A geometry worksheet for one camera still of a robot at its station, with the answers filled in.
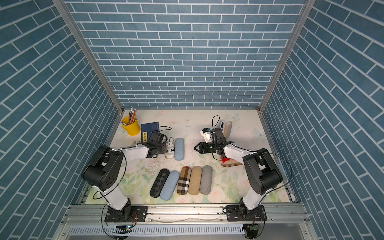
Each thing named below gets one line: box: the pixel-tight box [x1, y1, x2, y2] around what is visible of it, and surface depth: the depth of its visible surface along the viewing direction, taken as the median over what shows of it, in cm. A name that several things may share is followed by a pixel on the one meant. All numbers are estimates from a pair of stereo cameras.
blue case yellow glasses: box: [174, 137, 185, 161], surface depth 98 cm
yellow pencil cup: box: [122, 116, 141, 136], surface depth 102 cm
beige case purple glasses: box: [188, 166, 203, 196], surface depth 83 cm
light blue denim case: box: [160, 170, 180, 201], surface depth 82 cm
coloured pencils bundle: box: [128, 108, 137, 125], surface depth 101 cm
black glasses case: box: [150, 168, 170, 198], surface depth 82 cm
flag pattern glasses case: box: [165, 136, 175, 160], surface depth 95 cm
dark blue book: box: [141, 121, 160, 144], surface depth 110 cm
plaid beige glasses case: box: [176, 166, 192, 196], surface depth 84 cm
